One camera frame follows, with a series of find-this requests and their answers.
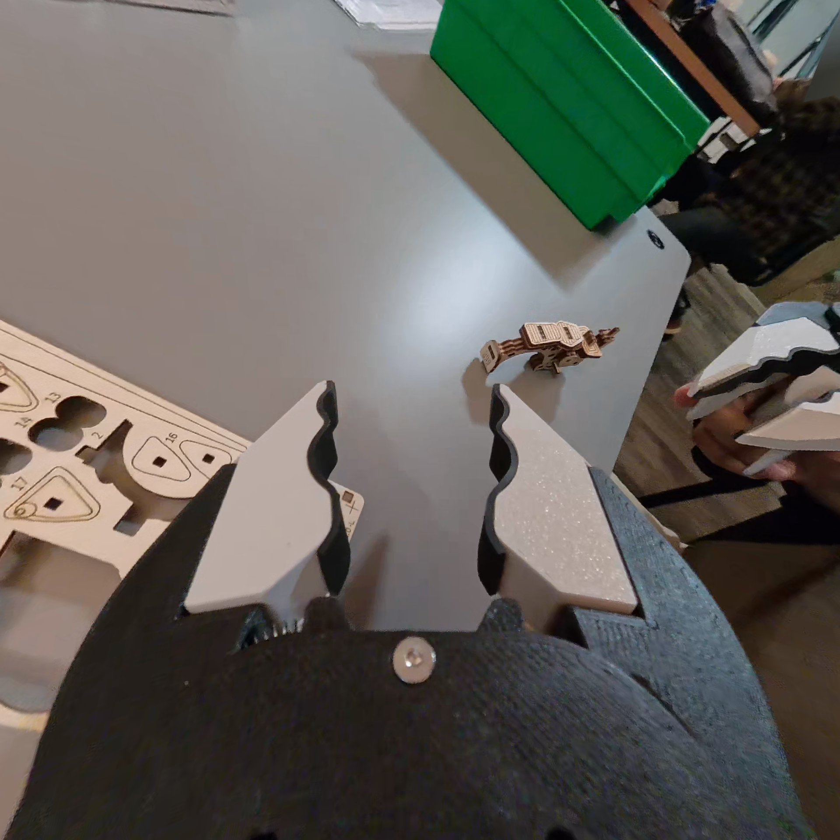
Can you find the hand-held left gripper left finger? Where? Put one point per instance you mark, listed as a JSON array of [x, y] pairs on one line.
[[269, 525]]

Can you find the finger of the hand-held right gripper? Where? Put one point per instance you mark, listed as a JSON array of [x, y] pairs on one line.
[[807, 420], [761, 348]]

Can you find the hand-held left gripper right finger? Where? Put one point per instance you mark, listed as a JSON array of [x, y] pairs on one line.
[[558, 525]]

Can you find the small wooden puzzle model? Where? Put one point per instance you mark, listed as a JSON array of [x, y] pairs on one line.
[[551, 338]]

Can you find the grey desk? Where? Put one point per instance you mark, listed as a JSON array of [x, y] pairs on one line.
[[229, 197]]

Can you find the person's right hand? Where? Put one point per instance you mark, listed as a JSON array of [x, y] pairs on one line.
[[715, 446]]

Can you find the black chair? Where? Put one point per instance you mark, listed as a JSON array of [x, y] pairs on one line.
[[774, 531]]

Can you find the wooden puzzle sheet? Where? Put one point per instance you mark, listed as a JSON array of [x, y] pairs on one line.
[[79, 525]]

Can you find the person's brown shirt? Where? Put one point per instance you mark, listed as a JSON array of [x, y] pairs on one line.
[[787, 656]]

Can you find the green plastic bin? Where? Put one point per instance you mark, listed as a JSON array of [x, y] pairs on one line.
[[558, 98]]

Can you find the white paper sheet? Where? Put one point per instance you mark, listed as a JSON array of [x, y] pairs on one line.
[[394, 10]]

